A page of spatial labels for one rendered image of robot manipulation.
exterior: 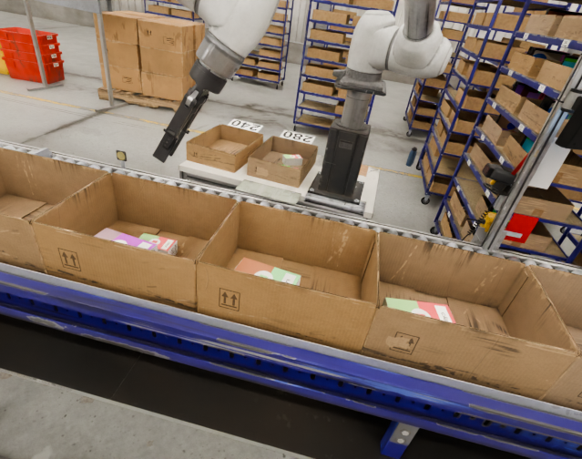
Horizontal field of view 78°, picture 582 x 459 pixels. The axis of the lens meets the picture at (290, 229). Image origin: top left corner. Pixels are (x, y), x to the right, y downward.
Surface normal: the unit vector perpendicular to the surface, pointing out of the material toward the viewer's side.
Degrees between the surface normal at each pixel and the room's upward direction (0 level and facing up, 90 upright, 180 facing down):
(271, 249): 89
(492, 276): 90
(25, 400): 0
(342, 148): 90
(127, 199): 90
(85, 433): 0
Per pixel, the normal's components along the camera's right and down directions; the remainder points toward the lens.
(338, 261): -0.20, 0.51
